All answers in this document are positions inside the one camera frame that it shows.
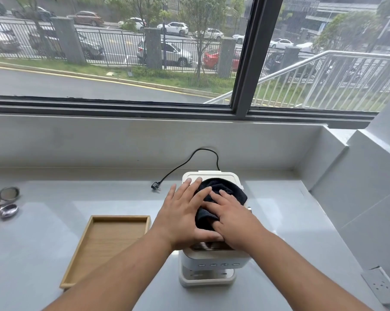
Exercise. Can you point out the wooden tray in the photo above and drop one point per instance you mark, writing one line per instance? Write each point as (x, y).
(107, 239)

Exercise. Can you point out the dark window frame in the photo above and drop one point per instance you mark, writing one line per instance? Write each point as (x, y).
(248, 61)

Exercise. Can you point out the shiny metal scoop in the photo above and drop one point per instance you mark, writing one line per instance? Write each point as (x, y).
(9, 211)

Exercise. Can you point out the dark knitted cloth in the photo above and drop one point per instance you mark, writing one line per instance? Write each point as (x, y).
(203, 220)

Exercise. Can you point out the round metal strainer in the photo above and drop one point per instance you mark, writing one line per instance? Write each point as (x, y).
(9, 193)

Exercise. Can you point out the person's left little finger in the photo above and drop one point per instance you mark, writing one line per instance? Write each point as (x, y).
(171, 194)

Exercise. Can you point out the green street tree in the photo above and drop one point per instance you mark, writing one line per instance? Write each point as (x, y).
(352, 32)
(201, 16)
(140, 8)

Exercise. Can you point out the white coffee machine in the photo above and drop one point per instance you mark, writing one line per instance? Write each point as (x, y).
(211, 255)

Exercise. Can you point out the person's left thumb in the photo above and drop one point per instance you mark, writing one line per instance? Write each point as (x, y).
(209, 237)

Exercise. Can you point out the person's right forearm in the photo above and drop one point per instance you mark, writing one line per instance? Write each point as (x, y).
(298, 275)

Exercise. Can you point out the grey wall socket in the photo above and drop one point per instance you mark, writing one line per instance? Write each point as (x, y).
(382, 285)

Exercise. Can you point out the person's left middle finger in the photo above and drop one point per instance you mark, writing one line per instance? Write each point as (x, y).
(195, 187)

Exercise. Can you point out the black metal fence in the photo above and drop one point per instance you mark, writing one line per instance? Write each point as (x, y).
(117, 45)

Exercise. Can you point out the cars on street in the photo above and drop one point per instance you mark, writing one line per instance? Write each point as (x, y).
(172, 54)

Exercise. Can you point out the grey stone fence pillar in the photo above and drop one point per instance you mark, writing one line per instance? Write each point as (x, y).
(67, 40)
(290, 58)
(153, 48)
(226, 58)

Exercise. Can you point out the person's left forearm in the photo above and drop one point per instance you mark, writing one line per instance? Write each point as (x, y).
(117, 278)

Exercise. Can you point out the person's left hand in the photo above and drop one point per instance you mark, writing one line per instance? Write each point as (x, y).
(178, 216)

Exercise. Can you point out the white stair railing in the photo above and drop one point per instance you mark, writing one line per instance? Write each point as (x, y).
(343, 77)

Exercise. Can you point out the grey building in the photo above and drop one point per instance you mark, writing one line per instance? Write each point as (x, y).
(337, 9)

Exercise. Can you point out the person's right hand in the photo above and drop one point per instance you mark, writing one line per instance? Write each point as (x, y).
(240, 223)

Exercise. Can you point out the person's right thumb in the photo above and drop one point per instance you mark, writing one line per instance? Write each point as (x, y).
(217, 227)

